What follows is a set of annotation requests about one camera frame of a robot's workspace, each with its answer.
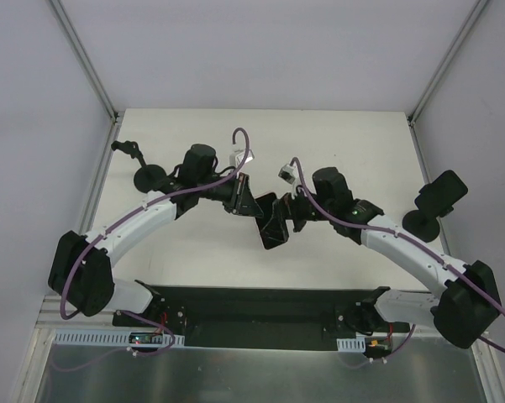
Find pink case smartphone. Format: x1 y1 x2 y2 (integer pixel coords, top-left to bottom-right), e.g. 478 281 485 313
255 192 289 250

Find black round-base phone stand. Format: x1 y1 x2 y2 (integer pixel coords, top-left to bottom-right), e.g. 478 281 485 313
402 207 454 243

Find black case smartphone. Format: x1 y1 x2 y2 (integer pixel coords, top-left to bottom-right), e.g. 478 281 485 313
414 170 469 218

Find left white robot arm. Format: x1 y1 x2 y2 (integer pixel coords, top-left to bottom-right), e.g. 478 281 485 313
48 141 263 327

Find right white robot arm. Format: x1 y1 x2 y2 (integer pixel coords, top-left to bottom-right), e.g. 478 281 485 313
256 165 501 348

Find black gooseneck phone stand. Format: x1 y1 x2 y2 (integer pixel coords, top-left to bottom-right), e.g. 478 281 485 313
110 140 167 193

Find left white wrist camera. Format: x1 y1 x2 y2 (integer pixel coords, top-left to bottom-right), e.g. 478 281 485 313
229 149 255 167

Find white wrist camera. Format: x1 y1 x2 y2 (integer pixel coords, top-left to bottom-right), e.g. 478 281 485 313
229 149 255 167
278 163 301 198

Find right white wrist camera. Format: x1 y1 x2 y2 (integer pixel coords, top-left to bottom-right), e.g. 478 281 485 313
278 163 301 198

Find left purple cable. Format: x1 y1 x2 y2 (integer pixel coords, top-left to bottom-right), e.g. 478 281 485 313
57 127 253 322

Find purple cable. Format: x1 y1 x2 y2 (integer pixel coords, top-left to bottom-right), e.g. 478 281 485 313
57 127 253 322
289 157 505 360

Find right white cable duct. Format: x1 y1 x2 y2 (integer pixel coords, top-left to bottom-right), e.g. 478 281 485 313
336 336 366 353

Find white cable duct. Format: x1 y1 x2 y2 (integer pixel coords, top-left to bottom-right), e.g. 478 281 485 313
336 336 366 353
54 329 185 348

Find right aluminium frame post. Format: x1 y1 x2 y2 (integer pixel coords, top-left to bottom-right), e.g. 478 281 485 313
406 0 491 127

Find aluminium frame post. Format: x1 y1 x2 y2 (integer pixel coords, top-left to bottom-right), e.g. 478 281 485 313
46 0 120 123
406 0 491 127

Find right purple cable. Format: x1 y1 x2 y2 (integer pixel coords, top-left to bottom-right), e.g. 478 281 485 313
289 157 505 360

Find aluminium rail bar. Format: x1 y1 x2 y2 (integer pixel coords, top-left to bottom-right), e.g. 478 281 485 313
37 296 118 327

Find left white cable duct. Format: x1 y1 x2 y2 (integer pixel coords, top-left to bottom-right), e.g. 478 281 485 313
54 329 185 348

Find left aluminium frame post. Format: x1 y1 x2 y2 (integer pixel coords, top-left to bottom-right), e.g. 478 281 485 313
46 0 120 123

